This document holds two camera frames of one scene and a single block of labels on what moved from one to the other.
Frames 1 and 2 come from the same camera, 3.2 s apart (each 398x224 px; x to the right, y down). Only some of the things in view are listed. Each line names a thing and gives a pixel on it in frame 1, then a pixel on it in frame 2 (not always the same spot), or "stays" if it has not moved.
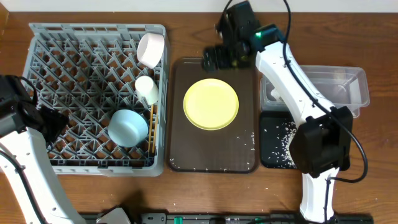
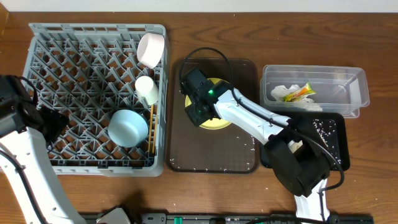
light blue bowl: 127,129 stays
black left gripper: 54,121 stays
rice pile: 287,161 to 324,129
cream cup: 147,89 stays
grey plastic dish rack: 88,71 stays
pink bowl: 150,49 stays
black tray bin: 277,130 to 331,130
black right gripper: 216,60 to 196,112
